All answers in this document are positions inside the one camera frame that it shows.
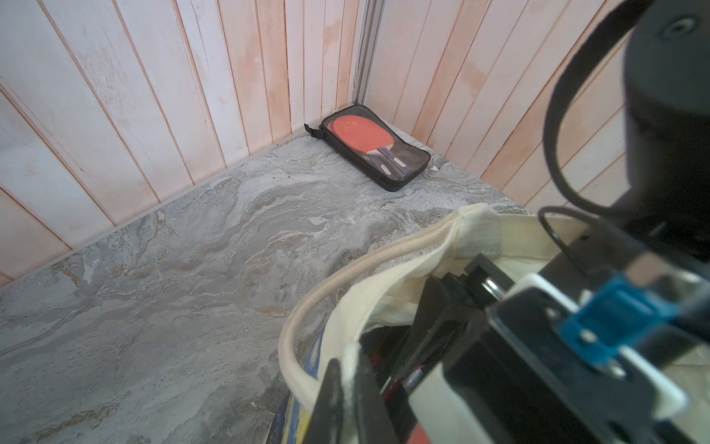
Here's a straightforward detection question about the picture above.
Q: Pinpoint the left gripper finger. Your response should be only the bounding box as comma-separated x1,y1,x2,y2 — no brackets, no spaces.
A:
303,342,399,443

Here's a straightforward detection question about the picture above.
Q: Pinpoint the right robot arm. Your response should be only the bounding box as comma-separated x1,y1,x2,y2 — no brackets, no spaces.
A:
410,1,709,420

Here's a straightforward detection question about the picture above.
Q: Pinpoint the canvas tote bag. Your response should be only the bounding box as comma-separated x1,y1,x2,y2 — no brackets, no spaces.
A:
278,205,559,443

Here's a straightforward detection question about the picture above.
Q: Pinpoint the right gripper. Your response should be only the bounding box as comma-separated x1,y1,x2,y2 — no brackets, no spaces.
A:
382,255,508,411

